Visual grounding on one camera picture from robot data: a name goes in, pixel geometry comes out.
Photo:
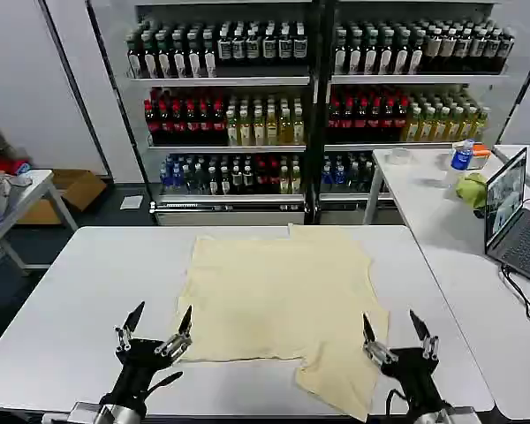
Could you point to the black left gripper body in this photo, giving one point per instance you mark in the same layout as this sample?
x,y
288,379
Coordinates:
x,y
139,360

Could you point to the white paper sheet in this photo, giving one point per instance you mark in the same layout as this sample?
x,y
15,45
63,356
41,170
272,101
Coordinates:
x,y
131,202

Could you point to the white tape roll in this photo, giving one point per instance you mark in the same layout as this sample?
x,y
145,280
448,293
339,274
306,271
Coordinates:
x,y
401,156

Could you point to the white table with metal legs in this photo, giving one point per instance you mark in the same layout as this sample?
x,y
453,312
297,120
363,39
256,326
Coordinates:
x,y
26,199

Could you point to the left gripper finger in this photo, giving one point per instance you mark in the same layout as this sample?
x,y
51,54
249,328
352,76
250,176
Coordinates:
x,y
130,321
181,329

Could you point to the orange and white box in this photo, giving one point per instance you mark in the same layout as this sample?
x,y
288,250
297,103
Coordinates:
x,y
482,158

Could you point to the clear blue-label water bottle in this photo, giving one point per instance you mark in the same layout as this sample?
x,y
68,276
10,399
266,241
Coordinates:
x,y
459,163

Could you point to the brown cardboard box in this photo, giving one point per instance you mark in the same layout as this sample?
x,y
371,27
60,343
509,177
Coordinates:
x,y
77,190

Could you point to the white side table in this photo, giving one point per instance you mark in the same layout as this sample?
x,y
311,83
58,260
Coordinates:
x,y
459,247

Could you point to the red cloth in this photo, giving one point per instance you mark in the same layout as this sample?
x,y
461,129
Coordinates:
x,y
9,165

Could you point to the cream yellow shirt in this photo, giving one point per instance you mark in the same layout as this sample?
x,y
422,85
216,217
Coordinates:
x,y
278,291

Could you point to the grey open laptop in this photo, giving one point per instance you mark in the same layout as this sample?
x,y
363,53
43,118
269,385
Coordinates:
x,y
519,243

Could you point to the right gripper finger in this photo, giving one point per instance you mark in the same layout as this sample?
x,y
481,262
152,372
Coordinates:
x,y
373,340
424,333

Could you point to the shelf rack with bottles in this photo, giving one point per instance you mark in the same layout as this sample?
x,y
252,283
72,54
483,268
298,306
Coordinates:
x,y
309,110

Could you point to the green crumpled cloth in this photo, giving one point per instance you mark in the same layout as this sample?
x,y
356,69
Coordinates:
x,y
471,189

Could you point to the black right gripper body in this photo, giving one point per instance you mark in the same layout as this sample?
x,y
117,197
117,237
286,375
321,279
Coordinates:
x,y
413,368

